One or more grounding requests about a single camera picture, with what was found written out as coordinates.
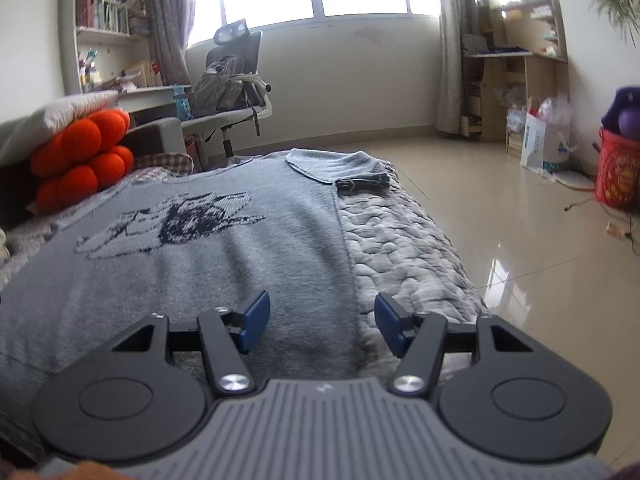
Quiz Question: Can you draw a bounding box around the white desk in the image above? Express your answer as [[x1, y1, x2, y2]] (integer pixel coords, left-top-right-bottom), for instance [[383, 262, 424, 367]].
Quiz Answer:
[[116, 84, 191, 114]]

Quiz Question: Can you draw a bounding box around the wooden desk shelf unit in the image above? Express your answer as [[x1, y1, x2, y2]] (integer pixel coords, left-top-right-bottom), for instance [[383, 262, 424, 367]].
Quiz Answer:
[[460, 0, 567, 157]]

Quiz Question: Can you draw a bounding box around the white blue cardboard box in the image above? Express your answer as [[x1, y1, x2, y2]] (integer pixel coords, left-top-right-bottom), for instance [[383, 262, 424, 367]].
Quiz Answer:
[[520, 98, 578, 174]]

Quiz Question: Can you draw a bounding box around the grey knitted cat sweater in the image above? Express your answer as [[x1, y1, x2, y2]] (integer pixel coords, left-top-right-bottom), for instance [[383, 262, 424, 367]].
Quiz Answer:
[[1, 150, 383, 451]]

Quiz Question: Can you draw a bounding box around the grey white quilted bedspread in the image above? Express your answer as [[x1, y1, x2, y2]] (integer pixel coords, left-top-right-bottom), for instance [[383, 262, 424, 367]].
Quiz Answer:
[[0, 159, 497, 461]]

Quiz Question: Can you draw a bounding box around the grey backpack on chair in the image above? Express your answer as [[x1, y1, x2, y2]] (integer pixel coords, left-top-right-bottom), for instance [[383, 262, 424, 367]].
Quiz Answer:
[[189, 55, 262, 118]]

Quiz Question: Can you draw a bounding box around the grey checkered blanket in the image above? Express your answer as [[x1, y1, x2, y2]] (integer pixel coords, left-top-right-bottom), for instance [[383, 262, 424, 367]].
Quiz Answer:
[[131, 153, 194, 182]]

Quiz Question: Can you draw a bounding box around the white office chair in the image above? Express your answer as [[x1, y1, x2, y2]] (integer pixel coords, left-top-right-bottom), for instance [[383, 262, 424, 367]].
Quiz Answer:
[[175, 20, 272, 169]]

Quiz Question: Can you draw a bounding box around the white pillow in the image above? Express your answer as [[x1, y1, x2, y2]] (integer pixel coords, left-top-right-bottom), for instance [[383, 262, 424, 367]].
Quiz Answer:
[[0, 90, 118, 167]]

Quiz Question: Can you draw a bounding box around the left grey curtain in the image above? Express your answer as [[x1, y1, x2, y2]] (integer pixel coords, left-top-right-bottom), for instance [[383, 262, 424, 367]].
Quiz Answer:
[[146, 0, 195, 84]]

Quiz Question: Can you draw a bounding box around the white bookshelf with books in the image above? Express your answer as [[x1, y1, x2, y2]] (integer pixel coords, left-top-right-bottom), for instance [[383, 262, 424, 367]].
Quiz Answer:
[[58, 0, 151, 94]]

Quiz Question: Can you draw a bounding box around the right beige curtain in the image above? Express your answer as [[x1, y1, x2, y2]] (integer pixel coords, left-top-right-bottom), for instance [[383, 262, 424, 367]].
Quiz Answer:
[[436, 0, 478, 134]]

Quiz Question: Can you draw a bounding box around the red patterned basket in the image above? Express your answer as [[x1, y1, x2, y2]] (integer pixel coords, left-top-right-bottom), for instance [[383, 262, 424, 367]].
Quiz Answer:
[[594, 128, 639, 210]]

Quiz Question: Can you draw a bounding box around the orange pumpkin cushion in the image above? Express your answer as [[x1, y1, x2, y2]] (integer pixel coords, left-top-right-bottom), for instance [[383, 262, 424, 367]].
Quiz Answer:
[[30, 108, 134, 214]]

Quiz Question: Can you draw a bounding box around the black floor cable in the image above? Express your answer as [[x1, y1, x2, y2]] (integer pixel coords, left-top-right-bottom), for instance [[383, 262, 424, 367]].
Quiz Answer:
[[563, 197, 640, 256]]

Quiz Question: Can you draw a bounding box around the grey sofa headboard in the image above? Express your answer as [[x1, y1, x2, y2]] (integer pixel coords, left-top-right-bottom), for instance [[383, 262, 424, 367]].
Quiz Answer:
[[1, 117, 186, 229]]

